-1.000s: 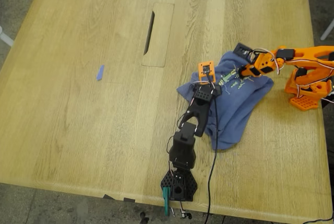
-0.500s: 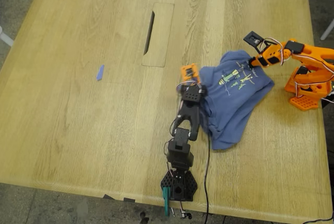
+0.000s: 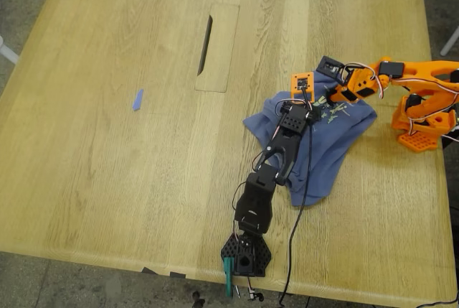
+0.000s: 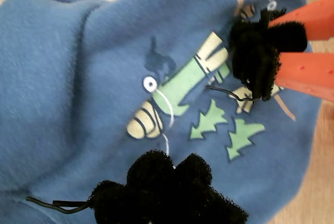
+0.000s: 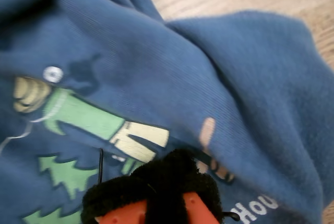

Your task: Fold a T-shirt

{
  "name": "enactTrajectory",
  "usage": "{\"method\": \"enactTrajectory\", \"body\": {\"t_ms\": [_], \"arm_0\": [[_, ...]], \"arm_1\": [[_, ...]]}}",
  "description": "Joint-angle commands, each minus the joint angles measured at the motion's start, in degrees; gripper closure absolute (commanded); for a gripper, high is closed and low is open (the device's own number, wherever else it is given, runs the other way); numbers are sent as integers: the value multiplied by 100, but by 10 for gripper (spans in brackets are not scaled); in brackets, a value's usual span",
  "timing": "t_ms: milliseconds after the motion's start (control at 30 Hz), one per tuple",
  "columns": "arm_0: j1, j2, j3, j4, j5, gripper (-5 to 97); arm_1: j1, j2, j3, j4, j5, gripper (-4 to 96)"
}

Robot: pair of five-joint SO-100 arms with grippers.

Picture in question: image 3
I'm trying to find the small blue tape piece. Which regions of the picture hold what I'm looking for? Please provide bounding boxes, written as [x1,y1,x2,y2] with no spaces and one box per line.
[132,88,145,112]

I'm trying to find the teal clamp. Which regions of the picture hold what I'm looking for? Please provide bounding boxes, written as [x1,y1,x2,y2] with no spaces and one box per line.
[222,256,235,297]

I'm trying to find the white chair leg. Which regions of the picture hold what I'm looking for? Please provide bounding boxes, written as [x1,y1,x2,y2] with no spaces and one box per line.
[0,34,20,65]

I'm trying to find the wooden table cable hatch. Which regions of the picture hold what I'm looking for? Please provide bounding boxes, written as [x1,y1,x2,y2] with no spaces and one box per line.
[194,3,241,93]

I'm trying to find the small cable connectors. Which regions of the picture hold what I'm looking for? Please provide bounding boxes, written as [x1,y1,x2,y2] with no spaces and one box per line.
[232,284,265,302]

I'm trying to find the orange camera mount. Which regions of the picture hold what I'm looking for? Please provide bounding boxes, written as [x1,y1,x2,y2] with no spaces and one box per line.
[290,70,316,105]

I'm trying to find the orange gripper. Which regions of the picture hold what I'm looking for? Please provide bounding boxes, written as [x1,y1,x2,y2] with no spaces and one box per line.
[328,65,382,104]

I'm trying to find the blue T-shirt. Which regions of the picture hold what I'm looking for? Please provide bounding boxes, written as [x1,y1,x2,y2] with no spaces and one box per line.
[242,70,378,207]

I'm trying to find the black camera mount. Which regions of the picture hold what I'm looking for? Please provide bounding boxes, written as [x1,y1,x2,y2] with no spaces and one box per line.
[315,55,356,85]

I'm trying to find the black camera cable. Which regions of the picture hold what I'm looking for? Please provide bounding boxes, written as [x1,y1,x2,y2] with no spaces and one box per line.
[278,87,313,308]

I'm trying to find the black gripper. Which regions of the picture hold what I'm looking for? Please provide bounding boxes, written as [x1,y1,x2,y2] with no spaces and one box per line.
[300,85,338,123]

